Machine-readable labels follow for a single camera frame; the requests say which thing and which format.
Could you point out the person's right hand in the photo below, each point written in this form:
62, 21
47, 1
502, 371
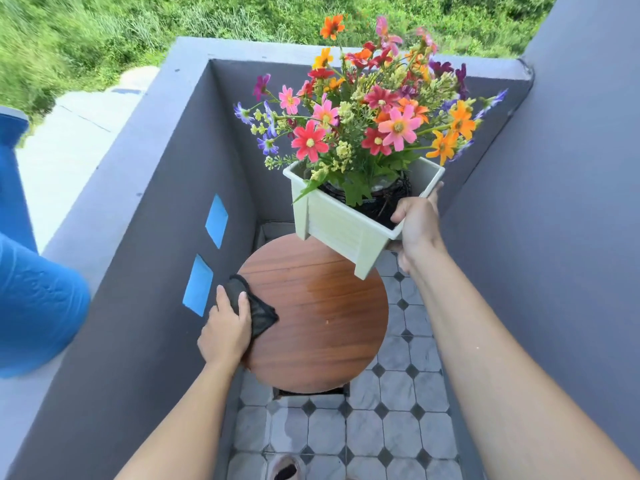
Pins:
420, 229

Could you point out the white parked car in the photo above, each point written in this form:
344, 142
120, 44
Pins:
137, 79

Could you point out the person's right forearm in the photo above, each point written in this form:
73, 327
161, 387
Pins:
515, 384

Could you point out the grey corrugated metal roof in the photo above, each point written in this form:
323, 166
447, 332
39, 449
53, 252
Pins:
70, 154

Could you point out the black metal table frame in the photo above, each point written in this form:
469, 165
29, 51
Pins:
310, 391

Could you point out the pale green square planter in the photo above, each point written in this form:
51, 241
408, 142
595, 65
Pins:
335, 229

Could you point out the green overgrown vegetation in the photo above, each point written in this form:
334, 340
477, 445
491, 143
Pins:
125, 29

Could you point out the blue tape patch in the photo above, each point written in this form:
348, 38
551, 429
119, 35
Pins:
198, 285
217, 222

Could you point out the blue plastic watering can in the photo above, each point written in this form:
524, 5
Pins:
35, 304

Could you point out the pink slipper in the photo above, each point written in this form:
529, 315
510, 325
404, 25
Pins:
286, 469

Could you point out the round wooden table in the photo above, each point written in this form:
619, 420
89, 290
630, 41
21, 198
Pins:
325, 334

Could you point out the person's left forearm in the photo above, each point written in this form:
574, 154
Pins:
180, 429

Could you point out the dark cleaning cloth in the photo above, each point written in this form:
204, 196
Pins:
262, 314

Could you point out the person's left hand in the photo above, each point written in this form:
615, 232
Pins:
225, 334

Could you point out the colourful flowers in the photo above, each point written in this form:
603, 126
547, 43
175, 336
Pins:
370, 119

